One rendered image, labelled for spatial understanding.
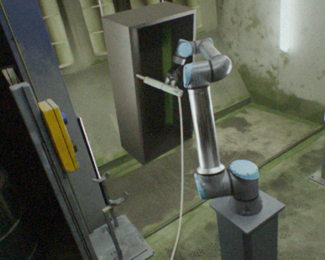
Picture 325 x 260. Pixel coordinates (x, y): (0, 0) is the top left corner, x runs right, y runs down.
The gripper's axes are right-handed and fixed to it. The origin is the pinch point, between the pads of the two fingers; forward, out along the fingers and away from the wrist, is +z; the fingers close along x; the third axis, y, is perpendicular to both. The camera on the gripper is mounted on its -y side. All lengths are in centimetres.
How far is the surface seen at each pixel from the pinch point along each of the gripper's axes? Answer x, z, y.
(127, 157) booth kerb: 42, 108, 84
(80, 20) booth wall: 144, -18, 81
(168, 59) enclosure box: 23, -16, 49
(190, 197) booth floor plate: -45, 93, 36
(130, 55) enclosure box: 25.5, -16.2, -25.2
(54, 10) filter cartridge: 139, -22, 32
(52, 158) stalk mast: -4, 15, -128
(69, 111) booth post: 24, 16, -82
